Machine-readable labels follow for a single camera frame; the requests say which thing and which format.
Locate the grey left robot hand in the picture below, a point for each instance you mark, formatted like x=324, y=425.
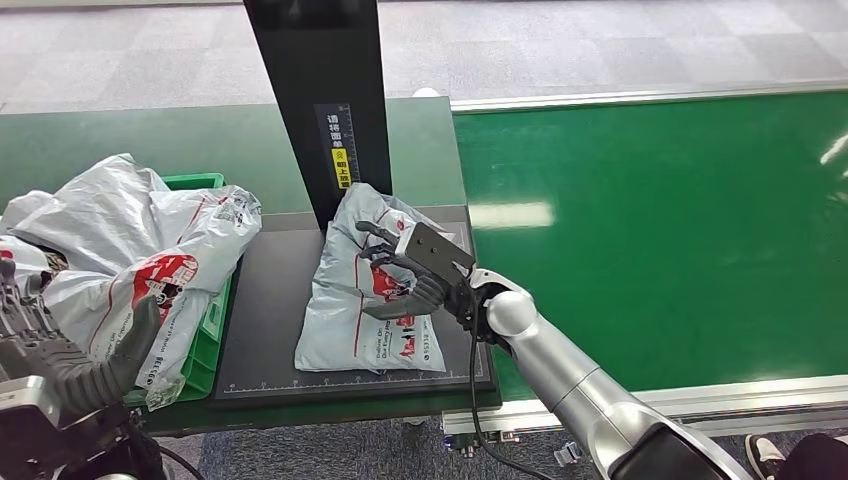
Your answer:
x=73, y=381

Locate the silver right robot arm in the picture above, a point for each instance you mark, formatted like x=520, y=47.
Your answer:
x=563, y=371

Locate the grey package large red print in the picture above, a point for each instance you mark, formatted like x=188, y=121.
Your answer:
x=185, y=238

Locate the metal conveyor bracket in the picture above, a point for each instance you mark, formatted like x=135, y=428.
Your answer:
x=480, y=442

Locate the black weighing scale platform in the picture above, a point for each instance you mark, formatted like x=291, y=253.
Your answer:
x=272, y=318

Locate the plain grey crumpled package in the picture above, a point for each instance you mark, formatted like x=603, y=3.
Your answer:
x=99, y=192

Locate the grey courier package small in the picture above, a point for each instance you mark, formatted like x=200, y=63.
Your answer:
x=338, y=331

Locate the black yellow column label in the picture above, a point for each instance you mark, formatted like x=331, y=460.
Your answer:
x=339, y=146

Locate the aluminium conveyor frame rail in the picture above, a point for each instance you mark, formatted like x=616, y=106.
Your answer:
x=629, y=97
x=762, y=397

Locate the white package dark print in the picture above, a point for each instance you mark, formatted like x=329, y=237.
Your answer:
x=20, y=248

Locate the small white round object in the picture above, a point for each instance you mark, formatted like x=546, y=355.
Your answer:
x=425, y=93

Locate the black scale column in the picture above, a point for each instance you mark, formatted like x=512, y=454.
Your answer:
x=318, y=66

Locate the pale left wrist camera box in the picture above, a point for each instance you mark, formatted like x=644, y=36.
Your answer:
x=26, y=404

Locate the person's leg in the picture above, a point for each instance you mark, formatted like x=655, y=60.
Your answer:
x=818, y=460

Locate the green plastic basket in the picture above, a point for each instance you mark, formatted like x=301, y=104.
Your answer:
x=205, y=344

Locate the person's shoe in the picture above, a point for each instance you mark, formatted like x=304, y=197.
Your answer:
x=763, y=456

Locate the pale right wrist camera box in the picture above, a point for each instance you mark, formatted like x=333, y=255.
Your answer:
x=434, y=255

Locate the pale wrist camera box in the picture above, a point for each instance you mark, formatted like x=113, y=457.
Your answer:
x=26, y=404
x=434, y=255

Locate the grey metal clamp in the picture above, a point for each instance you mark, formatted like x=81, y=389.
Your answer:
x=568, y=456

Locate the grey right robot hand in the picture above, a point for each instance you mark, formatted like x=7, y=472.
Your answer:
x=427, y=298

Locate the green conveyor belt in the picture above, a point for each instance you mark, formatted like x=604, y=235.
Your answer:
x=662, y=232

